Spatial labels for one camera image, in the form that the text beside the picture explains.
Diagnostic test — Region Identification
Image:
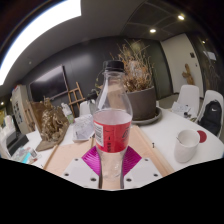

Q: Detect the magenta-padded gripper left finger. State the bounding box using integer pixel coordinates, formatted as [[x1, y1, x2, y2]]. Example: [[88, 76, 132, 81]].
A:
[[61, 146, 101, 190]]

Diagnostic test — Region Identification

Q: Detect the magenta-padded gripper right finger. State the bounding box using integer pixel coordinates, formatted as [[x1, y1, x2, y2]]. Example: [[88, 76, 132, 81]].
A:
[[121, 146, 163, 190]]

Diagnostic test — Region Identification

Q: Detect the clear red-labelled drink bottle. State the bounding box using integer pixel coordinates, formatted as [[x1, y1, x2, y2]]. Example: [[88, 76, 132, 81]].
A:
[[92, 60, 134, 191]]

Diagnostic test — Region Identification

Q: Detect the beige wooden drawing board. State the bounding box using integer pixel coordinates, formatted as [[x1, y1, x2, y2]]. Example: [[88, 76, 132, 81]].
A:
[[43, 124, 175, 178]]

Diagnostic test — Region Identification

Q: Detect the crumpled printed plastic bag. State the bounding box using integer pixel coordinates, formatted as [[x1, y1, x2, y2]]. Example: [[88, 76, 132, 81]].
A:
[[72, 114, 96, 143]]

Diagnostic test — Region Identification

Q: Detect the white ceramic cup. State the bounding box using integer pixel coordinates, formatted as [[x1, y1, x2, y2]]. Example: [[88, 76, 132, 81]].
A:
[[173, 128, 201, 164]]

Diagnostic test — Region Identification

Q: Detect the grey pot saucer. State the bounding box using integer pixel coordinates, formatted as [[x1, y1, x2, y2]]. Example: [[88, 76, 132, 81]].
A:
[[130, 106, 163, 127]]

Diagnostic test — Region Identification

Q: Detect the small white figurine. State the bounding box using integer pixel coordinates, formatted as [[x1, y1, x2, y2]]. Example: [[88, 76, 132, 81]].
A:
[[60, 102, 75, 124]]

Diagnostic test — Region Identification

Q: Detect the colourful flat package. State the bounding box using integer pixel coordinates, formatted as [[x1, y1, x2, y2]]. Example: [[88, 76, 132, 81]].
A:
[[11, 146, 40, 165]]

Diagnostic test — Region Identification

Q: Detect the dried plant in grey pot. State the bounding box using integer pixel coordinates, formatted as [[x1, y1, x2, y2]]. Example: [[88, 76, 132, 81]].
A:
[[111, 39, 158, 122]]

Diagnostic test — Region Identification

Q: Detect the black desktop device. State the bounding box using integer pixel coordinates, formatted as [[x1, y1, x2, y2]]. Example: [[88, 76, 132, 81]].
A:
[[5, 131, 30, 156]]

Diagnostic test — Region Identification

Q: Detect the wooden easel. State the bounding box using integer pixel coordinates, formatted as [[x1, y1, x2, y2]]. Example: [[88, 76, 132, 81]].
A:
[[67, 81, 86, 116]]

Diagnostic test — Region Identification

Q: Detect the papers stack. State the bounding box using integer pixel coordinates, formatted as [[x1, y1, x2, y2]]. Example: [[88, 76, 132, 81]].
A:
[[171, 101, 193, 118]]

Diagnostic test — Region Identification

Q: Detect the white cabinet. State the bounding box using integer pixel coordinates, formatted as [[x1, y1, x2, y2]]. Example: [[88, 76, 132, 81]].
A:
[[10, 84, 33, 134]]

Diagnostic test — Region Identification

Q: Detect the black backpack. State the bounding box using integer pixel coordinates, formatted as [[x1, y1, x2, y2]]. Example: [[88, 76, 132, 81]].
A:
[[197, 99, 223, 137]]

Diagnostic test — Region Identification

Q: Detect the white plastic chair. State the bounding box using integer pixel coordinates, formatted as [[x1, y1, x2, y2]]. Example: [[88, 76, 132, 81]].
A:
[[175, 84, 200, 116], [195, 89, 224, 138]]

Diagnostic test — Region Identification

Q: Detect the wooden figure sculpture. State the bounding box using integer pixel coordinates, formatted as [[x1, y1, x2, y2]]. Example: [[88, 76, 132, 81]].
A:
[[181, 63, 196, 86]]

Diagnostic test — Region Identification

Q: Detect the dark wall screen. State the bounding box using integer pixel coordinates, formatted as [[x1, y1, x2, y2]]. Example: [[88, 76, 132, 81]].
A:
[[29, 64, 69, 103]]

